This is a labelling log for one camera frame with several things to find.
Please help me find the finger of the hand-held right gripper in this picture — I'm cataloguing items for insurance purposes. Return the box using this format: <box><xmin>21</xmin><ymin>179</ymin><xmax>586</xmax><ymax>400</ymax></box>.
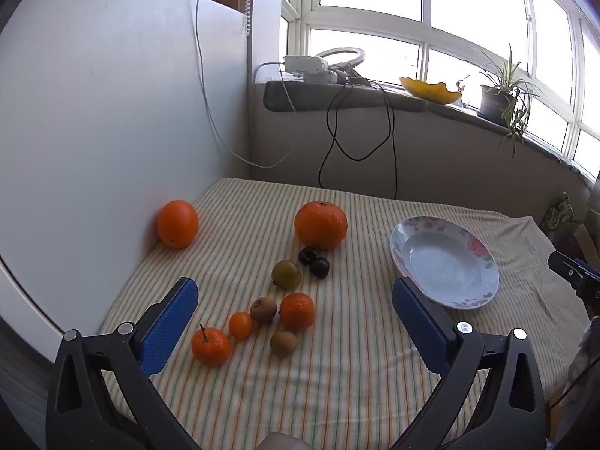
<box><xmin>577</xmin><ymin>277</ymin><xmax>600</xmax><ymax>302</ymax></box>
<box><xmin>548</xmin><ymin>250</ymin><xmax>600</xmax><ymax>287</ymax></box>

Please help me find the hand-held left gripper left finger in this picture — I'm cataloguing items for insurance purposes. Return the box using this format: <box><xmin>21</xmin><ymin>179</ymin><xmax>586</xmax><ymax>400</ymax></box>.
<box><xmin>46</xmin><ymin>277</ymin><xmax>202</xmax><ymax>450</ymax></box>

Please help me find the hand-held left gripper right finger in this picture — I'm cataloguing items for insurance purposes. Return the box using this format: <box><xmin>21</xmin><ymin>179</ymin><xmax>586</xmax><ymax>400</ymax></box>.
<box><xmin>391</xmin><ymin>276</ymin><xmax>547</xmax><ymax>450</ymax></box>

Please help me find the tangerine with stem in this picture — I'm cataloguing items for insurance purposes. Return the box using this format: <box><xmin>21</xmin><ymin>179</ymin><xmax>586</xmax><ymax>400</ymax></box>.
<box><xmin>191</xmin><ymin>324</ymin><xmax>232</xmax><ymax>367</ymax></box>

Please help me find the floral white plate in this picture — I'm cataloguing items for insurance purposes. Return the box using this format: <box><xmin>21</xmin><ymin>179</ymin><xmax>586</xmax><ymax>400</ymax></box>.
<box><xmin>390</xmin><ymin>216</ymin><xmax>500</xmax><ymax>310</ymax></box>

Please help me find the smooth large orange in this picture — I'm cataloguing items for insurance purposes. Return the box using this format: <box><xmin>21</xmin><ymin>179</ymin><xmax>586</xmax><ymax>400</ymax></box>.
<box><xmin>156</xmin><ymin>199</ymin><xmax>200</xmax><ymax>249</ymax></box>

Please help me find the bumpy medium tangerine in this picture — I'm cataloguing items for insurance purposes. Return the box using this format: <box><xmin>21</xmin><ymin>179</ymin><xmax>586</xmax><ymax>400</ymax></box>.
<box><xmin>279</xmin><ymin>292</ymin><xmax>315</xmax><ymax>331</ymax></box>

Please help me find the bumpy large orange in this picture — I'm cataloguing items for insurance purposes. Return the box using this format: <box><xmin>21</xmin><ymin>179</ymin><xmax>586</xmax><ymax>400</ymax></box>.
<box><xmin>294</xmin><ymin>201</ymin><xmax>348</xmax><ymax>251</ymax></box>

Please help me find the person's right hand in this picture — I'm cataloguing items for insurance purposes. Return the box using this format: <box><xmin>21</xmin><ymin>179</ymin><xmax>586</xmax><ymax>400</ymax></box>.
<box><xmin>568</xmin><ymin>319</ymin><xmax>600</xmax><ymax>408</ymax></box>

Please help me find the cardboard box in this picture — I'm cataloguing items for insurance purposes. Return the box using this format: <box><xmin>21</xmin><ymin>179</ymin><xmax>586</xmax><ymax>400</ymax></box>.
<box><xmin>574</xmin><ymin>222</ymin><xmax>600</xmax><ymax>268</ymax></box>

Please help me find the green patterned bag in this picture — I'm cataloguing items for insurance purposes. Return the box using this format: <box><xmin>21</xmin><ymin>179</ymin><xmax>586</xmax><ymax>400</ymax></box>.
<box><xmin>544</xmin><ymin>192</ymin><xmax>575</xmax><ymax>230</ymax></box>

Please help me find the small smooth tangerine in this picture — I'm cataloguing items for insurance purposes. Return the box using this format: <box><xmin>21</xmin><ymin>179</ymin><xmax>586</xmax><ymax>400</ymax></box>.
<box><xmin>228</xmin><ymin>312</ymin><xmax>254</xmax><ymax>339</ymax></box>

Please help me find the striped table cloth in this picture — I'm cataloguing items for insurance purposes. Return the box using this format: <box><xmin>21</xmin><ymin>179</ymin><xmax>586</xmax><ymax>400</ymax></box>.
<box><xmin>98</xmin><ymin>177</ymin><xmax>591</xmax><ymax>450</ymax></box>

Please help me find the brown kiwi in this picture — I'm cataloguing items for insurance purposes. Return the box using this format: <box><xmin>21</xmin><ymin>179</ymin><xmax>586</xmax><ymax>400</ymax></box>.
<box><xmin>250</xmin><ymin>296</ymin><xmax>278</xmax><ymax>324</ymax></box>
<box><xmin>270</xmin><ymin>330</ymin><xmax>298</xmax><ymax>358</ymax></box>

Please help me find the green round fruit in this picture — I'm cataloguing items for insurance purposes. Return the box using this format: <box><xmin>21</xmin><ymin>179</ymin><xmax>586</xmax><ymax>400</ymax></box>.
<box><xmin>272</xmin><ymin>259</ymin><xmax>303</xmax><ymax>290</ymax></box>

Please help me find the potted spider plant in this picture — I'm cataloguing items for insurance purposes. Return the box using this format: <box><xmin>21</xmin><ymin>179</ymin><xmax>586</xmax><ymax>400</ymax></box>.
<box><xmin>478</xmin><ymin>44</ymin><xmax>540</xmax><ymax>158</ymax></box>

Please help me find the yellow bowl on sill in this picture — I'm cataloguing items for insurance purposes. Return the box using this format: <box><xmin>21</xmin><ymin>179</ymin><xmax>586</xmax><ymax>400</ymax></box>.
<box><xmin>399</xmin><ymin>76</ymin><xmax>462</xmax><ymax>105</ymax></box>

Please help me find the white cabinet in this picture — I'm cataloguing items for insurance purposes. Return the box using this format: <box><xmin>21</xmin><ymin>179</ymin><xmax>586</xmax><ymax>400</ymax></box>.
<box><xmin>0</xmin><ymin>0</ymin><xmax>249</xmax><ymax>362</ymax></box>

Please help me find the white power strip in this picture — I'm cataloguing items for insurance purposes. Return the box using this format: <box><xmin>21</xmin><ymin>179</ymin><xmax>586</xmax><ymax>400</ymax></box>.
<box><xmin>283</xmin><ymin>55</ymin><xmax>329</xmax><ymax>76</ymax></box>

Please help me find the black cable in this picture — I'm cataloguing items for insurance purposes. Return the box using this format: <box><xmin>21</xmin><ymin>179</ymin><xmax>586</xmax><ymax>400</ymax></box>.
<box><xmin>319</xmin><ymin>79</ymin><xmax>399</xmax><ymax>200</ymax></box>

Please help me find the white cable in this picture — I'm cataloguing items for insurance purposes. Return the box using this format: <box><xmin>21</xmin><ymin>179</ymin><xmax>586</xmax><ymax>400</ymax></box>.
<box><xmin>194</xmin><ymin>0</ymin><xmax>301</xmax><ymax>170</ymax></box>

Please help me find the white ring light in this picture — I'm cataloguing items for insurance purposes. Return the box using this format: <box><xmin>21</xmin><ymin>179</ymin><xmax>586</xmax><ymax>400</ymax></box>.
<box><xmin>315</xmin><ymin>47</ymin><xmax>365</xmax><ymax>70</ymax></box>

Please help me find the white window frame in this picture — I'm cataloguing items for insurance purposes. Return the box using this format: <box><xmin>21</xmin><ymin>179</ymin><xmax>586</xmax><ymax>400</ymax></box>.
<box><xmin>281</xmin><ymin>0</ymin><xmax>600</xmax><ymax>183</ymax></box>

